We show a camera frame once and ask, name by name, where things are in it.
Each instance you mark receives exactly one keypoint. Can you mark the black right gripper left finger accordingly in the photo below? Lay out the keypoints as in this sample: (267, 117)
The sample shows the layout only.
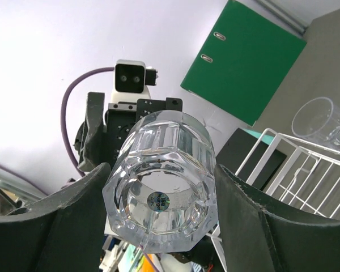
(62, 232)

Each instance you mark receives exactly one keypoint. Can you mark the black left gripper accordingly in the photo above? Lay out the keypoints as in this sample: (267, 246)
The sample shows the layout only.
(103, 132)

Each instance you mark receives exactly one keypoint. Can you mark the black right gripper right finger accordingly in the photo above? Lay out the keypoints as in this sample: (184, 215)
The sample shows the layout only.
(261, 233)

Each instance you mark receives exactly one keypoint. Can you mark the clear glass front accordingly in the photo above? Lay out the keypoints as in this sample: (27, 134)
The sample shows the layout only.
(160, 195)

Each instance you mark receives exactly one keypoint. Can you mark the clear glass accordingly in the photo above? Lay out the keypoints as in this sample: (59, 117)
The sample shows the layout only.
(160, 195)
(318, 121)

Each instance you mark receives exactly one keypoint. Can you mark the black book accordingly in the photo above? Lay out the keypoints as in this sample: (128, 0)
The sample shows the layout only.
(237, 148)

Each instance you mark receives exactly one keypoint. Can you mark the teal book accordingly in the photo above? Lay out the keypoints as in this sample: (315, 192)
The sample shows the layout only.
(260, 134)

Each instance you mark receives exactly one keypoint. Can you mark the green lever arch binder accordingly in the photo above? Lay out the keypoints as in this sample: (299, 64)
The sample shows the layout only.
(242, 62)

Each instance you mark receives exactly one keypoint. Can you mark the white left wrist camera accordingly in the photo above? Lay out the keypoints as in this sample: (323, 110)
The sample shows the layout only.
(131, 81)

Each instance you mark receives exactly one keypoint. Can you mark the white wire dish rack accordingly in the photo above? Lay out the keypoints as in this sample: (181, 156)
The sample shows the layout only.
(308, 179)

